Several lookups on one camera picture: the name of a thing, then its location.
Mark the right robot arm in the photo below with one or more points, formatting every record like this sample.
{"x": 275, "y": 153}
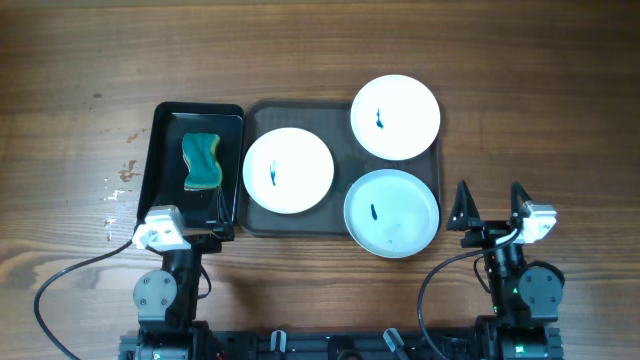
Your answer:
{"x": 525, "y": 294}

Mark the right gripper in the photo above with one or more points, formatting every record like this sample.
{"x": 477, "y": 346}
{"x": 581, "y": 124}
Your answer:
{"x": 485, "y": 231}

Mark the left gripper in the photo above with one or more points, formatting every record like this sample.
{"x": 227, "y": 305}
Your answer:
{"x": 211, "y": 242}

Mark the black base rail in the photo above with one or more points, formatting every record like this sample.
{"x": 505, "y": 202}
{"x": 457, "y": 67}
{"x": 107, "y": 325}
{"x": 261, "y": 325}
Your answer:
{"x": 451, "y": 343}

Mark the white plate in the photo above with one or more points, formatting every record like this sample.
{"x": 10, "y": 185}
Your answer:
{"x": 395, "y": 117}
{"x": 288, "y": 170}
{"x": 391, "y": 213}

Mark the dark brown serving tray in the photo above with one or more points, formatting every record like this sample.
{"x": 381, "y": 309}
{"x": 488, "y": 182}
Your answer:
{"x": 330, "y": 121}

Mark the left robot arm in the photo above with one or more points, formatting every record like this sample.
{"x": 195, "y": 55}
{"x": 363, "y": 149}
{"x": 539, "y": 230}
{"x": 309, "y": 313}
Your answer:
{"x": 167, "y": 298}

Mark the green yellow sponge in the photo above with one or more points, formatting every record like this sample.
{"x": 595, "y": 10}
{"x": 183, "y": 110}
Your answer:
{"x": 199, "y": 154}

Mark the black water tray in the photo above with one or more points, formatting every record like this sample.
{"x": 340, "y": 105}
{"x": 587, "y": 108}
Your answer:
{"x": 165, "y": 170}

